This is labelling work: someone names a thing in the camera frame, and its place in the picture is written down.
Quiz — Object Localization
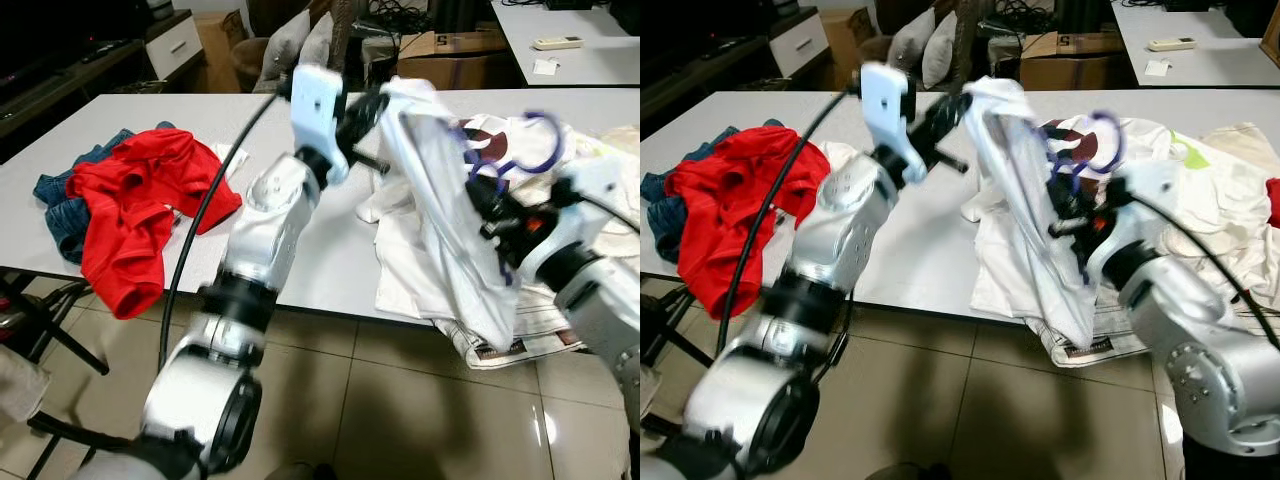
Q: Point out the thin white garment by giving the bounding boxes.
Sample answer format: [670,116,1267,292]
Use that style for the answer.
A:
[965,78,1101,351]
[378,78,523,351]

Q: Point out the purple clothes hanger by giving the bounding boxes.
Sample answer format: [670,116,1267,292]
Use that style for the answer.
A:
[1040,110,1128,291]
[455,110,564,291]

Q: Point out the grey pillow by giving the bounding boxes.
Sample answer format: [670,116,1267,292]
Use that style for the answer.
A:
[885,8,938,76]
[300,12,337,71]
[922,10,963,91]
[263,10,313,93]

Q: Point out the white garment printed hem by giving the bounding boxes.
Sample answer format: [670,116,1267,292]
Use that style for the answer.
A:
[355,150,591,373]
[960,160,1161,369]

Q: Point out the open flat cardboard box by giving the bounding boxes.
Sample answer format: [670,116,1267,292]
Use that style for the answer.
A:
[395,30,523,91]
[1018,30,1136,91]

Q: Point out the small white cloth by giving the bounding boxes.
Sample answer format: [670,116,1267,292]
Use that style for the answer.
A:
[815,138,863,173]
[205,140,251,183]

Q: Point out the blue denim jeans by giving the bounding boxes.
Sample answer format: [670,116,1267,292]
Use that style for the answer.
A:
[33,122,176,266]
[640,120,786,263]

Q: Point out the cream garment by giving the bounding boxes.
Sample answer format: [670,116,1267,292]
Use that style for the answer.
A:
[1200,120,1280,201]
[600,125,641,166]

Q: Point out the white drawer cabinet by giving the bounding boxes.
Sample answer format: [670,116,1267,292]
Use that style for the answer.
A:
[770,8,831,79]
[145,10,206,81]

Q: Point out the black table leg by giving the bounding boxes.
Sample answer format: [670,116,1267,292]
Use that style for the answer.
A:
[640,275,716,371]
[0,268,113,377]

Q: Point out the red garment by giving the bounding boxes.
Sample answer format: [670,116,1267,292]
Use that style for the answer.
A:
[65,128,244,321]
[663,125,833,321]

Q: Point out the dark low cabinet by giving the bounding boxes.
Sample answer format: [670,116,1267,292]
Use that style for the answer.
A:
[640,35,793,126]
[0,38,166,161]

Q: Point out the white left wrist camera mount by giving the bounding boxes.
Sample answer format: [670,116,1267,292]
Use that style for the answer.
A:
[288,65,349,188]
[860,62,926,188]

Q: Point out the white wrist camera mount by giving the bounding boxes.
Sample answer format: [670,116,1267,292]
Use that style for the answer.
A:
[288,65,349,188]
[1108,160,1181,251]
[860,62,926,188]
[555,158,633,246]

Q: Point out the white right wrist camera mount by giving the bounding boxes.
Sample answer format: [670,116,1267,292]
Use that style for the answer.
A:
[555,158,633,246]
[1108,160,1181,251]

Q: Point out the wooden post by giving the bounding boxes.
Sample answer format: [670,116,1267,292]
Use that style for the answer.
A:
[955,0,984,96]
[330,0,359,73]

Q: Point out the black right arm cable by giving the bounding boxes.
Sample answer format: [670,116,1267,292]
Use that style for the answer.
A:
[575,188,641,233]
[1128,188,1280,323]

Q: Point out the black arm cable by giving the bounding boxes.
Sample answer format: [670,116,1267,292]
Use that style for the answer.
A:
[715,90,863,361]
[575,188,641,233]
[158,92,296,373]
[1128,188,1280,323]

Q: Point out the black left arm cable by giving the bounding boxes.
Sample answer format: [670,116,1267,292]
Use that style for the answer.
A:
[715,90,863,361]
[158,92,296,373]

